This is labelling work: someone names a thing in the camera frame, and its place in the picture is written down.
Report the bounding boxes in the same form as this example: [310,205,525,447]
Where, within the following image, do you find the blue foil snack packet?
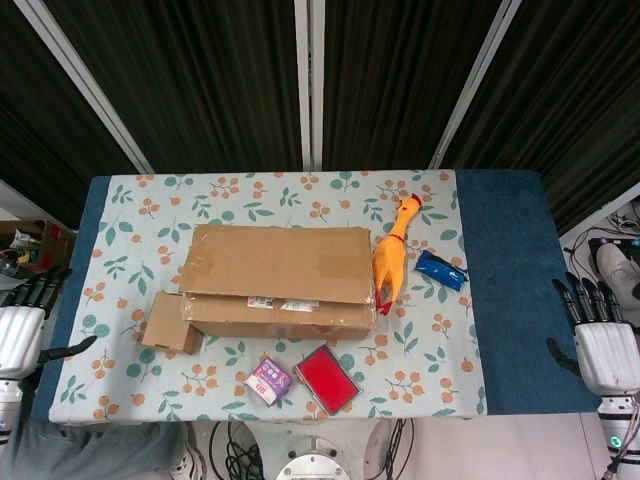
[413,249,469,294]

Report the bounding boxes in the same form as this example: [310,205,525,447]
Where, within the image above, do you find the large brown cardboard box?
[139,223,377,355]

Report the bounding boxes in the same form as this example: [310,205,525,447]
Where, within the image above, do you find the tangled thin floor cables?
[562,209,640,331]

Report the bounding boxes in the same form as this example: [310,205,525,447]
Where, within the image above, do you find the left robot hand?
[0,267,99,381]

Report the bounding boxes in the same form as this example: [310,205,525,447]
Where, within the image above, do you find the black floor cable strands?
[384,419,416,480]

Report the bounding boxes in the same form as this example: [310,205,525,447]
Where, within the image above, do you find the person's leg in jeans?
[0,394,186,480]

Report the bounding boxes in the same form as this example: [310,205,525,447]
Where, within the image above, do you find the red flat metal-rimmed case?
[292,344,362,416]

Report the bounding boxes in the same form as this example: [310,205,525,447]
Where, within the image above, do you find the small purple white box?
[245,354,294,407]

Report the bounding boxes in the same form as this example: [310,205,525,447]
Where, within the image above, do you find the black coiled floor cable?
[209,422,266,480]

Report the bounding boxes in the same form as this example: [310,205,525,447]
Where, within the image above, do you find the floral print tablecloth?
[48,169,489,426]

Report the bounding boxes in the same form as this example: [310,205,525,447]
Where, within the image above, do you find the yellow rubber chicken toy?
[372,193,424,317]

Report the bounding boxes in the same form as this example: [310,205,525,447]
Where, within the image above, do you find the open cardboard storage box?
[0,219,76,281]

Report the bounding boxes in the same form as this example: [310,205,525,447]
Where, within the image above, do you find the blue table cover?
[30,169,609,426]

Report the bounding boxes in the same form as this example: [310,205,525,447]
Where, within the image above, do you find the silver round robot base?
[274,434,351,480]

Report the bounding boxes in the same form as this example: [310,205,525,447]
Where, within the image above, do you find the black partition screen panel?
[429,0,640,236]
[309,0,516,171]
[0,0,154,221]
[29,0,311,174]

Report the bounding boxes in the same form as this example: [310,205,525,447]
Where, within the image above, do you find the white black sneaker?
[169,434,209,480]

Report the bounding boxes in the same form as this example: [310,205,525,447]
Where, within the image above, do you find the white rounded object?
[597,244,640,301]

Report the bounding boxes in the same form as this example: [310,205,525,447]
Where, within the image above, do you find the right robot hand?
[545,272,640,399]

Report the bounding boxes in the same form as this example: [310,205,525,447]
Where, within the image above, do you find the black flat electronic device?
[587,237,640,276]

